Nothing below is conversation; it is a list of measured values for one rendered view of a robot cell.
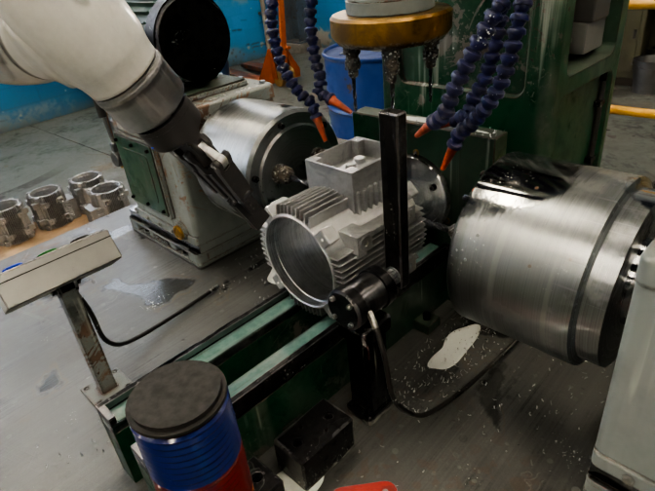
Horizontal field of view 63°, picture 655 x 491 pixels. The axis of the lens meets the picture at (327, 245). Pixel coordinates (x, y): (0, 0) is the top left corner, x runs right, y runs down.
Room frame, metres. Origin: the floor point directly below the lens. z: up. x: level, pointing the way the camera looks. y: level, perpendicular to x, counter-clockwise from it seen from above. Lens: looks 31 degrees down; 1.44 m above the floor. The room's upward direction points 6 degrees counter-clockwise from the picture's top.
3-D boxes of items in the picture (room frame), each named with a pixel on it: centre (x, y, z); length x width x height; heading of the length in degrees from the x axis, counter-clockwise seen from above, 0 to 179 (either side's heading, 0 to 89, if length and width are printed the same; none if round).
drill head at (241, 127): (1.08, 0.14, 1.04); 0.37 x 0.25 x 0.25; 42
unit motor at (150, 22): (1.27, 0.35, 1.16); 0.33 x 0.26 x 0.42; 42
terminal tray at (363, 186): (0.78, -0.06, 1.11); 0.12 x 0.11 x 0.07; 131
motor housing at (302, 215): (0.75, -0.03, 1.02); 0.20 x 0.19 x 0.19; 131
